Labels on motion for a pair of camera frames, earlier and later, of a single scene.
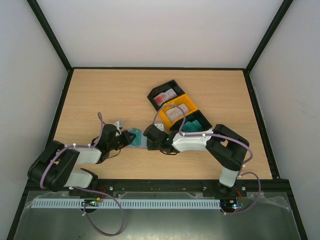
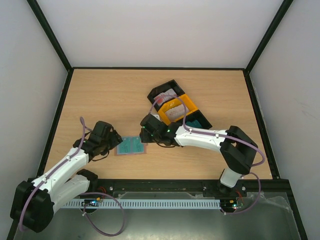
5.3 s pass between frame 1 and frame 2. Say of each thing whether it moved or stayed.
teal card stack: stayed
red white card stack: stayed
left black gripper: moved
